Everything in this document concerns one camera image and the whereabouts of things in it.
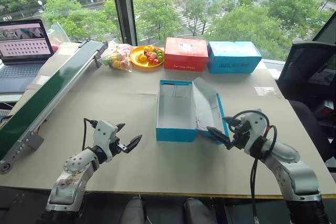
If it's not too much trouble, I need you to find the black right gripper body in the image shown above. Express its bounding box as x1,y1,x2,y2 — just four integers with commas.
230,120,250,150

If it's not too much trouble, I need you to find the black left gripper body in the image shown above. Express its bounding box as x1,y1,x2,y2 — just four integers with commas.
106,132,127,161

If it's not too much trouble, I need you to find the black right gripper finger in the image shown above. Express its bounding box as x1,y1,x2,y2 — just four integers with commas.
206,126,234,151
222,116,241,127

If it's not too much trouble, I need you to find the blue shoe box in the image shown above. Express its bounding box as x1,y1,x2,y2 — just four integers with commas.
155,77,231,145
206,40,263,74

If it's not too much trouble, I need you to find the red shoe box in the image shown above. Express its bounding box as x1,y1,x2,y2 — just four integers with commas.
163,36,209,73

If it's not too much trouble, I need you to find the green conveyor belt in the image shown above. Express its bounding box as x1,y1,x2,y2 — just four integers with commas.
0,39,109,175

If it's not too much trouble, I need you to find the clear tape patch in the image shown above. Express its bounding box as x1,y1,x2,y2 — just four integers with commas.
254,86,277,97

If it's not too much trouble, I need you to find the dark rounded shape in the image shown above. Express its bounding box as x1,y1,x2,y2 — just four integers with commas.
122,196,145,224

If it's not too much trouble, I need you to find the yellow plate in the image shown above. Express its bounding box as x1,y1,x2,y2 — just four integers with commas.
129,45,165,69

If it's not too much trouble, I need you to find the clear bag of toy fruit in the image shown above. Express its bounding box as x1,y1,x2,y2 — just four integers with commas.
101,42,133,72

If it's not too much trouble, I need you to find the black office chair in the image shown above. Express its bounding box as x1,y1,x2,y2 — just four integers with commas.
276,40,336,163

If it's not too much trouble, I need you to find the clear plastic bag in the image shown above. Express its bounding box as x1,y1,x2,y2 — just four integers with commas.
46,22,71,52

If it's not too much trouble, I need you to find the open laptop computer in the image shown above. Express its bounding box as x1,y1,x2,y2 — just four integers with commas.
0,19,55,94

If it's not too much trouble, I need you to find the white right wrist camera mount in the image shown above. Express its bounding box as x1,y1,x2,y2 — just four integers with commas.
242,108,270,155

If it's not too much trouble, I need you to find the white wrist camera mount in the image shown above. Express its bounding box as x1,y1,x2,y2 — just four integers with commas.
242,108,270,155
92,120,119,162

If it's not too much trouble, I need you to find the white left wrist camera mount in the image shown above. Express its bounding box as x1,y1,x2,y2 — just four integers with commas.
92,120,119,162

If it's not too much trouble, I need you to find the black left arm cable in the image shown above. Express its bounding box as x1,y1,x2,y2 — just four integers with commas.
82,118,100,152

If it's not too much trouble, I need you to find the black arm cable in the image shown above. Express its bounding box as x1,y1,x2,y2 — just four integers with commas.
227,109,278,224
82,118,100,152

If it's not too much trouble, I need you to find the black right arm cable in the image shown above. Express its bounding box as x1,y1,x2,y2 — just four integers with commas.
227,109,278,224

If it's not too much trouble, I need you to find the dark window frame post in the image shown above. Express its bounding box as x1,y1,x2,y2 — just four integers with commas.
109,0,139,47

